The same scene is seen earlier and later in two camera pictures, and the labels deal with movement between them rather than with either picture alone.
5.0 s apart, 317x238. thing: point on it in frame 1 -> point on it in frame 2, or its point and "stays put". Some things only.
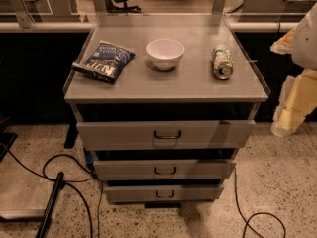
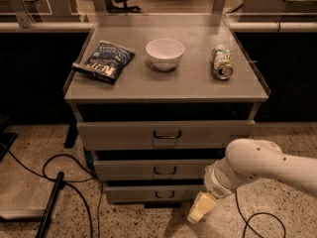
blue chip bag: (105, 61) stays put
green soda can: (223, 62) stays put
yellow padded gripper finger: (297, 100) -> (220, 180)
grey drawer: (158, 170) stays put
